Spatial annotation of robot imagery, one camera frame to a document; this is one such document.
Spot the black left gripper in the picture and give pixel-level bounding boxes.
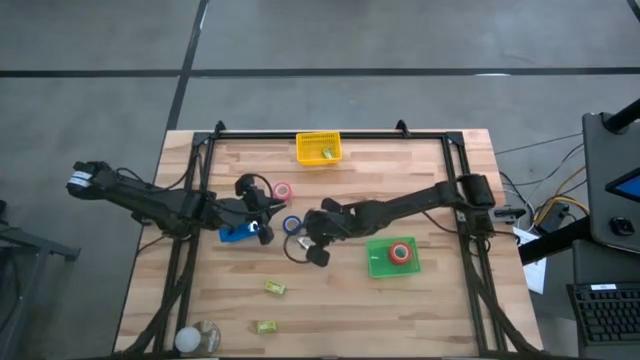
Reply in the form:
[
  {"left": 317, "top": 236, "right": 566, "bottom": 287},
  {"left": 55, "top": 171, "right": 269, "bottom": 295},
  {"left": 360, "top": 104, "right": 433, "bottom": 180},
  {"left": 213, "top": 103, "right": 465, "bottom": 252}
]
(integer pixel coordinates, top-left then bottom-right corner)
[{"left": 219, "top": 173, "right": 287, "bottom": 246}]

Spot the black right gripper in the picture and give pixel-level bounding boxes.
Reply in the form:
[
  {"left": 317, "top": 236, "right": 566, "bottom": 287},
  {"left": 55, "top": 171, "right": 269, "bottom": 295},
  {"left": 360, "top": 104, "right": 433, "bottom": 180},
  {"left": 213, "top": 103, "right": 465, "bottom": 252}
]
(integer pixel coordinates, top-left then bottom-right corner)
[{"left": 304, "top": 197, "right": 361, "bottom": 269}]

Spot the blue tape roll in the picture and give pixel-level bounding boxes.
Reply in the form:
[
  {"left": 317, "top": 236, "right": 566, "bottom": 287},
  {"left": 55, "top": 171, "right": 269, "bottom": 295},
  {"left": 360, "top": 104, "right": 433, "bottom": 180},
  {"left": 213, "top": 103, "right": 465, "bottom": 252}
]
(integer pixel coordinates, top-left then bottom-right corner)
[{"left": 282, "top": 215, "right": 304, "bottom": 237}]

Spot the pinkish red tape roll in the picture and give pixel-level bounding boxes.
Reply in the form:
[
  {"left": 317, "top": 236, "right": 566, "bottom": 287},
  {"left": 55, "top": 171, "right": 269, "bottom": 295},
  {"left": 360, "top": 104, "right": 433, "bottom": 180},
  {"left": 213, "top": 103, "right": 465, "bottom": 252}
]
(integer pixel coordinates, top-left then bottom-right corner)
[{"left": 272, "top": 181, "right": 294, "bottom": 202}]

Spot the blue plastic basket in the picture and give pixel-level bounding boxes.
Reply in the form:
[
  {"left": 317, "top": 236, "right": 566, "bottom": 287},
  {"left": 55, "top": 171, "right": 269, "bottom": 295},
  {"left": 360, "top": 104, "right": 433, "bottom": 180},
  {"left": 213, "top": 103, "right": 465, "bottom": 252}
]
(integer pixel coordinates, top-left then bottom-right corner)
[{"left": 218, "top": 221, "right": 262, "bottom": 245}]

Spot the yellow plastic basket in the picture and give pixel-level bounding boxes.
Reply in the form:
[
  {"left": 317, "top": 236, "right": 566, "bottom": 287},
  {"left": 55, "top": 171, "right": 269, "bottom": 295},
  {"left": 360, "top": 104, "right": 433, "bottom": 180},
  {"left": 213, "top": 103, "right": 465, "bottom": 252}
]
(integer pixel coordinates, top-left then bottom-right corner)
[{"left": 295, "top": 131, "right": 343, "bottom": 167}]

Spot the green plastic basket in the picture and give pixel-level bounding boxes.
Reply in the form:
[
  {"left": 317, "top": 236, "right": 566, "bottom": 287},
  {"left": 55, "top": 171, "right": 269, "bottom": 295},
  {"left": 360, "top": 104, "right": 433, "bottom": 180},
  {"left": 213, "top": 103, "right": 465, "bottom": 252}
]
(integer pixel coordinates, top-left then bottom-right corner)
[{"left": 365, "top": 236, "right": 423, "bottom": 279}]

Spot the clear round dish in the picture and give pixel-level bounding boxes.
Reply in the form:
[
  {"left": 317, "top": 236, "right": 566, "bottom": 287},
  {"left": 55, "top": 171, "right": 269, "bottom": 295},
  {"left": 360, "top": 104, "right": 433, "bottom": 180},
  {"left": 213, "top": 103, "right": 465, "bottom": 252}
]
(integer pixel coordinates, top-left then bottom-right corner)
[{"left": 192, "top": 320, "right": 222, "bottom": 355}]

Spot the white ball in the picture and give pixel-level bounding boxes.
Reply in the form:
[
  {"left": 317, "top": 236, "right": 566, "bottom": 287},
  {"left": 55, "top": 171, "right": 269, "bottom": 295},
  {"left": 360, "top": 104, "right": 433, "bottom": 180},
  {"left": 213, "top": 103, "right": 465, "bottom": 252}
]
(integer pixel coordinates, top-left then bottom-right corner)
[{"left": 174, "top": 326, "right": 202, "bottom": 354}]

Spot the white paper sheet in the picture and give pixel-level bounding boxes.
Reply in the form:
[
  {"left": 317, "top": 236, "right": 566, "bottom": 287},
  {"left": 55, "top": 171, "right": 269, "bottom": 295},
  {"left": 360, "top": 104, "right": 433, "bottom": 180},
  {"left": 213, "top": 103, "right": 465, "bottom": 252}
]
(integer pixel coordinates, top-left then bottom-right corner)
[{"left": 510, "top": 225, "right": 549, "bottom": 295}]

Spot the black stand bar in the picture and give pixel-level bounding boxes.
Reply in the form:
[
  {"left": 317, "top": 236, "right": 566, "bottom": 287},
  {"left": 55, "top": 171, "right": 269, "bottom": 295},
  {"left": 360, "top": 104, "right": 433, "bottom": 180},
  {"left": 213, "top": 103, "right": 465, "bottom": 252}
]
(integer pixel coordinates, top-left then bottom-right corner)
[{"left": 517, "top": 215, "right": 594, "bottom": 266}]

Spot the black power brick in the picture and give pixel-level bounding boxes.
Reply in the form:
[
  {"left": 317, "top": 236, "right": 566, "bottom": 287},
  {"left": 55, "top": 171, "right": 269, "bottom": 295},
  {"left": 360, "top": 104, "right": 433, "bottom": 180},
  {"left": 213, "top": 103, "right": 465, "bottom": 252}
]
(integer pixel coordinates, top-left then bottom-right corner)
[{"left": 537, "top": 201, "right": 571, "bottom": 235}]

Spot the dark metal stand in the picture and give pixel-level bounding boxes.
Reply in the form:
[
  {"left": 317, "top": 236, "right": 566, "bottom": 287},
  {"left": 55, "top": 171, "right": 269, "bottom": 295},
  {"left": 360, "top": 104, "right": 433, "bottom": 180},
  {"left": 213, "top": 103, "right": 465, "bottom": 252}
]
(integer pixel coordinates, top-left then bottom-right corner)
[{"left": 0, "top": 199, "right": 81, "bottom": 360}]

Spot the dark grey cart top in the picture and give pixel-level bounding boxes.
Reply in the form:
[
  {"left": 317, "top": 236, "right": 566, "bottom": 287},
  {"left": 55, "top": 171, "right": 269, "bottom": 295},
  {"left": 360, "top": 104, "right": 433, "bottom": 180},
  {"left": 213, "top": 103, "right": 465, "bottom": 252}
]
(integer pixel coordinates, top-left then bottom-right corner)
[{"left": 582, "top": 112, "right": 640, "bottom": 254}]

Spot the black keyboard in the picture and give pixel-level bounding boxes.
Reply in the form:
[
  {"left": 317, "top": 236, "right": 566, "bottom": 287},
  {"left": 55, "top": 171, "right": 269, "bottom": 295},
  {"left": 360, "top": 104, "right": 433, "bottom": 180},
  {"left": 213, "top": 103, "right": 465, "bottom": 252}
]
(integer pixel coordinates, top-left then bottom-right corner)
[{"left": 566, "top": 282, "right": 640, "bottom": 347}]

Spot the black computer mouse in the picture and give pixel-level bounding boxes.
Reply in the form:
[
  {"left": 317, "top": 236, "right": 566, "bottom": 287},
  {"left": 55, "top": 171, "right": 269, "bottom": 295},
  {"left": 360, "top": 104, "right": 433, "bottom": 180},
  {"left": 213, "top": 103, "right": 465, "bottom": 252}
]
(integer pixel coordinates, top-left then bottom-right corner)
[{"left": 609, "top": 216, "right": 636, "bottom": 237}]

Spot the blue screen tablet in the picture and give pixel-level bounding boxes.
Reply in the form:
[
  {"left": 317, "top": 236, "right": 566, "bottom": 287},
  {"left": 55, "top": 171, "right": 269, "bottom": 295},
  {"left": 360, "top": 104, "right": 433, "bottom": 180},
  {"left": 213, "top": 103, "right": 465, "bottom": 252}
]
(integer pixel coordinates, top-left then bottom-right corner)
[{"left": 604, "top": 167, "right": 640, "bottom": 204}]

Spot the black pole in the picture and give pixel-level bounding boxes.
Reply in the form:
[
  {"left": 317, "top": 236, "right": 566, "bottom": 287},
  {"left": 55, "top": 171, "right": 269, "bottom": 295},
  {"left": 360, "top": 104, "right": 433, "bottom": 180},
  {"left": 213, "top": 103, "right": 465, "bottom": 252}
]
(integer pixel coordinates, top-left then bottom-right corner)
[{"left": 602, "top": 97, "right": 640, "bottom": 135}]

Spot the black aluminium rig frame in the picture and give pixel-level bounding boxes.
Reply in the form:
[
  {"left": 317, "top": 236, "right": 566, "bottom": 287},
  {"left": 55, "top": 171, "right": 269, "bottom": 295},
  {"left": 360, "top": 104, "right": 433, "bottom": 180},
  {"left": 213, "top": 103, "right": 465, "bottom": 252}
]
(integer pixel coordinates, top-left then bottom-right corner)
[{"left": 119, "top": 119, "right": 544, "bottom": 359}]

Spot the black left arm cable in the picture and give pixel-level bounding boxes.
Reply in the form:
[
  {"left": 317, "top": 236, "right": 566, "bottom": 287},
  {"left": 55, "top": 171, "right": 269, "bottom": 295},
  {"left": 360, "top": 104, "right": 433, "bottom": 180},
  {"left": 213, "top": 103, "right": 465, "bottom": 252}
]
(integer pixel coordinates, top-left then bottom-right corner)
[{"left": 115, "top": 167, "right": 201, "bottom": 194}]

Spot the grey frame bracket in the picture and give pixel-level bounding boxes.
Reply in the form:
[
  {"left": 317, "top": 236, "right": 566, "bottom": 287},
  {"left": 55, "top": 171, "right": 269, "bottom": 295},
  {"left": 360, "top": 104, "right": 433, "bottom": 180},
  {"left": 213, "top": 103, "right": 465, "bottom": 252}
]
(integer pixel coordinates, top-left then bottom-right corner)
[{"left": 492, "top": 204, "right": 527, "bottom": 222}]

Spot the yellow cable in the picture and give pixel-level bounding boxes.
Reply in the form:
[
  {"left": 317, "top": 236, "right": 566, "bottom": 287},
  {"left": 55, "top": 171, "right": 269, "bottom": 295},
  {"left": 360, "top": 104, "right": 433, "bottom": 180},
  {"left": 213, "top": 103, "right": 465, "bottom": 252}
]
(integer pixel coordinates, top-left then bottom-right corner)
[{"left": 532, "top": 164, "right": 591, "bottom": 226}]

